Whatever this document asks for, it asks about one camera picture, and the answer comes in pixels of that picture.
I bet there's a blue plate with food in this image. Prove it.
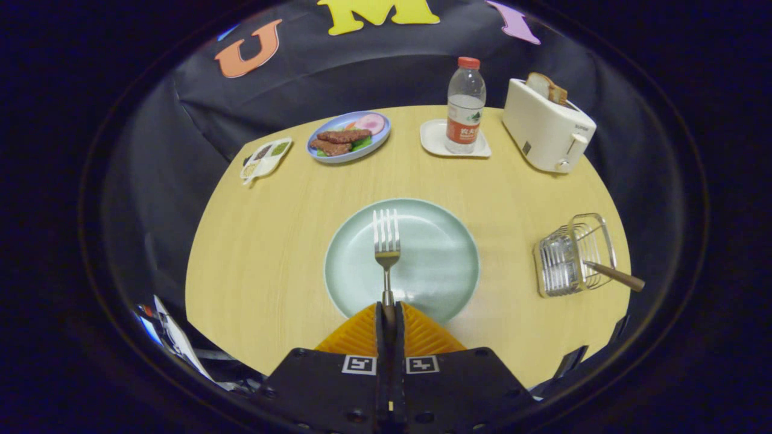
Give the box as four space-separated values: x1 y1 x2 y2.
306 111 392 165

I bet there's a white divided sauce dish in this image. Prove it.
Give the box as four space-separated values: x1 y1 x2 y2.
240 137 294 186

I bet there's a pink ham slice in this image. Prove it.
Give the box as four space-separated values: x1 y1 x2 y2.
353 113 387 136

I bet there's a metal wire basket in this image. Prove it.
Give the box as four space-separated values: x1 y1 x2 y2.
533 213 618 299

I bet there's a white toaster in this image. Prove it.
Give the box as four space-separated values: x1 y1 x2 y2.
502 77 598 175

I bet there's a metal spoon with wooden handle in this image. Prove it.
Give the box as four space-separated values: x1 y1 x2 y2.
582 260 646 293

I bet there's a metal fork with wooden handle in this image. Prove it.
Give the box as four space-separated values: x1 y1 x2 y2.
373 209 402 326

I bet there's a clear water bottle red cap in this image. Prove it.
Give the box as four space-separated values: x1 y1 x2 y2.
445 57 487 155

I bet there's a light green plate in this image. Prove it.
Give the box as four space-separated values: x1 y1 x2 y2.
324 198 481 326

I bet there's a white square coaster tray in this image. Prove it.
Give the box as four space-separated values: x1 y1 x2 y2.
420 119 492 159

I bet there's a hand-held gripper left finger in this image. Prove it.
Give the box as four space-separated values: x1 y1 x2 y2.
256 301 393 434

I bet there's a brown meat patty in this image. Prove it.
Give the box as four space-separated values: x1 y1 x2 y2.
317 129 373 145
309 140 354 157

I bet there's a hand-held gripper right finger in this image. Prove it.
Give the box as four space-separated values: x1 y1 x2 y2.
391 301 539 434

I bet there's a white paper sheet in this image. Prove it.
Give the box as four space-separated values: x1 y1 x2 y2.
151 294 215 382

